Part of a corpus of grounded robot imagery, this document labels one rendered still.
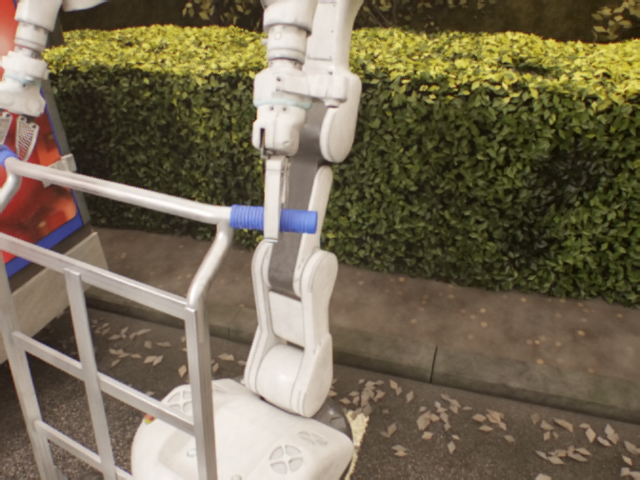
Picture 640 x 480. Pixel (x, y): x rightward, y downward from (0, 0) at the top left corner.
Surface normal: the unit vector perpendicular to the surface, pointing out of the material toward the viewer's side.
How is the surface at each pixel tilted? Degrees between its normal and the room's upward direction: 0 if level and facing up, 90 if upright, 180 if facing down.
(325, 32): 78
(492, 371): 0
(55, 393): 0
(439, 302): 8
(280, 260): 62
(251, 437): 0
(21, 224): 90
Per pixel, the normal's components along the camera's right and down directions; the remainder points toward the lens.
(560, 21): -0.26, -0.09
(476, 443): -0.04, -0.85
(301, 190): -0.47, 0.00
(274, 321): -0.52, 0.47
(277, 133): 0.01, 0.07
